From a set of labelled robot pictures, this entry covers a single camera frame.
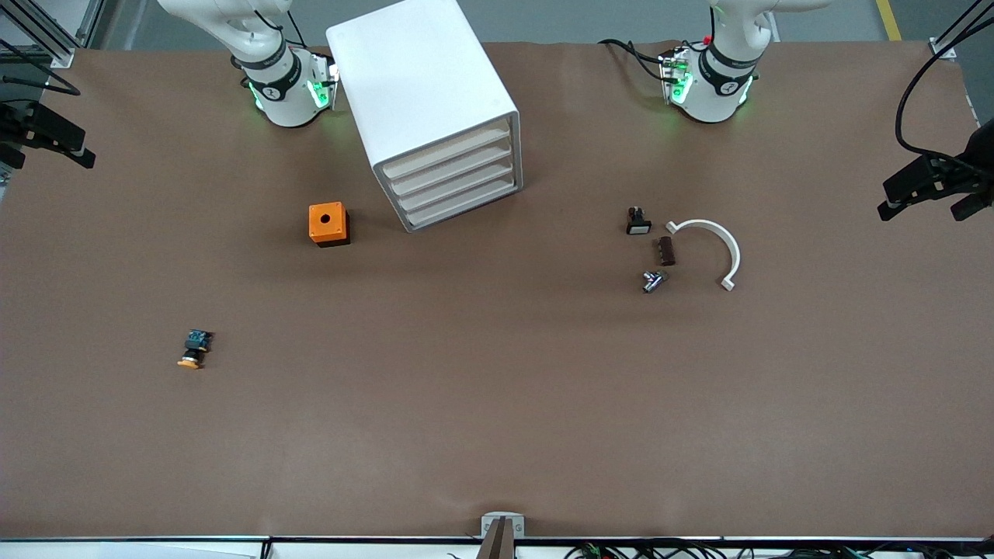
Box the grey metal table bracket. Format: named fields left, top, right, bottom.
left=481, top=512, right=526, bottom=538

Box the brown table cover sheet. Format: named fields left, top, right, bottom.
left=0, top=39, right=994, bottom=540

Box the white semicircular plastic clamp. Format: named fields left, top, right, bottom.
left=666, top=219, right=742, bottom=292

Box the white drawer cabinet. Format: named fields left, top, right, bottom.
left=326, top=0, right=523, bottom=234

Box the orange button enclosure box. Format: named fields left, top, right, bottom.
left=308, top=202, right=350, bottom=248

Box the brown wooden strip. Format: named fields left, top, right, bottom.
left=478, top=519, right=515, bottom=559

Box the aluminium frame post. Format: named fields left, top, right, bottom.
left=930, top=0, right=994, bottom=61
left=0, top=0, right=102, bottom=69

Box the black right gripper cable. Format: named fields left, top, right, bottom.
left=0, top=35, right=81, bottom=98

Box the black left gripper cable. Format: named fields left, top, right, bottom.
left=895, top=35, right=994, bottom=156

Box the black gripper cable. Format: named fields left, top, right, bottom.
left=895, top=35, right=994, bottom=156
left=0, top=35, right=81, bottom=98

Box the black cable bundle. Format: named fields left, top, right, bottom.
left=563, top=540, right=994, bottom=559

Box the white closed drawer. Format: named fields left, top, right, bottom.
left=404, top=177, right=520, bottom=230
left=388, top=138, right=516, bottom=196
left=396, top=158, right=518, bottom=212

